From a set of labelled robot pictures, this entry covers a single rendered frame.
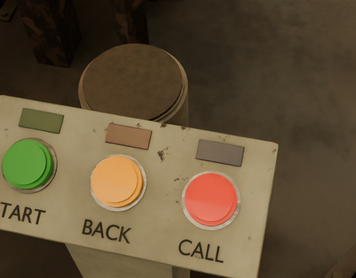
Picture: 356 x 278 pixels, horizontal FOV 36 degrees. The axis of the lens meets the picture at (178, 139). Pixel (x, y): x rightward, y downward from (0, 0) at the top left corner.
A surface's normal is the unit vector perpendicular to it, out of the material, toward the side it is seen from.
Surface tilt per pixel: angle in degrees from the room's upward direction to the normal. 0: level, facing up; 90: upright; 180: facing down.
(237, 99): 0
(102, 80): 0
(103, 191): 20
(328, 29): 0
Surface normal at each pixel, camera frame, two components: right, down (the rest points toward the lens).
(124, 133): -0.10, -0.22
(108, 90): -0.03, -0.53
